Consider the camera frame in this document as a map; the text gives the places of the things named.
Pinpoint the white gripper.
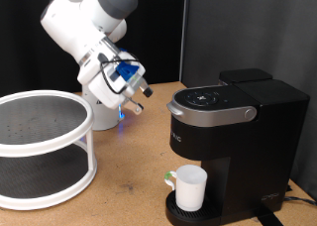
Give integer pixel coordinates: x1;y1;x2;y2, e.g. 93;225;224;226
77;51;155;116

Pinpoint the white mug green-taped handle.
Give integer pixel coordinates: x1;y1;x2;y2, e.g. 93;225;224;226
163;164;208;212

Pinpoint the black Keurig coffee machine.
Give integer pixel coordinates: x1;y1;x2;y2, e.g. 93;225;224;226
165;78;311;226

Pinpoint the black curtain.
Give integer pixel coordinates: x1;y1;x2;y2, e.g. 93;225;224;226
0;0;186;98

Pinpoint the white two-tier turntable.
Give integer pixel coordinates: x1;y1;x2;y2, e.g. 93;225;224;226
0;89;98;211

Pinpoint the wrist camera blue mount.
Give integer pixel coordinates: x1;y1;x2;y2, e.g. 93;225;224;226
110;59;144;88

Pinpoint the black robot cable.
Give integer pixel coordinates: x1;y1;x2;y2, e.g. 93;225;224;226
99;56;142;95

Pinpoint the coffee machine power cable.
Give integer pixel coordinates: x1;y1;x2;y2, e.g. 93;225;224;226
284;195;317;207

